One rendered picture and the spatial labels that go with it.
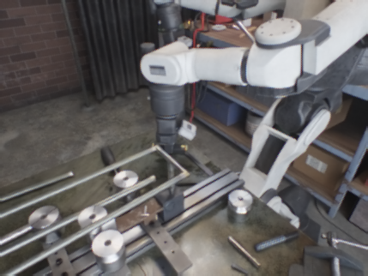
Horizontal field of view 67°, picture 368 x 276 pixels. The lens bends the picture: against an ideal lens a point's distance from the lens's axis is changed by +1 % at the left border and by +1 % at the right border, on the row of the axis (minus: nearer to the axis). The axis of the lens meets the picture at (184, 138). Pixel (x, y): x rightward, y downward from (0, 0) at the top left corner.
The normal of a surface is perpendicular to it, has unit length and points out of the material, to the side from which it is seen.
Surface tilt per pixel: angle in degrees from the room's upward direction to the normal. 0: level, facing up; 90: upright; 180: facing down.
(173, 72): 90
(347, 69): 98
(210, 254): 0
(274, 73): 95
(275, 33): 18
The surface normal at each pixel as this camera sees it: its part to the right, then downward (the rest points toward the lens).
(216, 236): 0.00, -0.82
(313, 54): -0.76, 0.59
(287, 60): 0.22, 0.63
